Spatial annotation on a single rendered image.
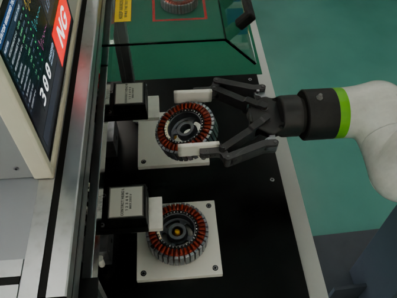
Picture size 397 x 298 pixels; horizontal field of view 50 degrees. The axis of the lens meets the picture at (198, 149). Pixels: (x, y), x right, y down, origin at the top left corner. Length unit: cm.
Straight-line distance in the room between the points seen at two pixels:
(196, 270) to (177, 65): 58
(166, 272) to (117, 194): 17
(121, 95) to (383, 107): 47
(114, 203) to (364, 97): 46
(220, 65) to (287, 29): 145
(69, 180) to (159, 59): 73
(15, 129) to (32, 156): 4
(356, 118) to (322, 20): 194
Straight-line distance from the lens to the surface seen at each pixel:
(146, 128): 96
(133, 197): 70
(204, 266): 79
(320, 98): 77
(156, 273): 78
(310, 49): 246
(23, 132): 44
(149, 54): 119
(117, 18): 78
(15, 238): 47
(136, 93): 84
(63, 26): 61
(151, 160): 91
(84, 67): 61
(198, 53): 119
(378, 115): 78
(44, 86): 50
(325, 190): 186
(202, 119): 76
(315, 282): 84
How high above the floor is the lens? 151
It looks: 52 degrees down
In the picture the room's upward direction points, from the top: straight up
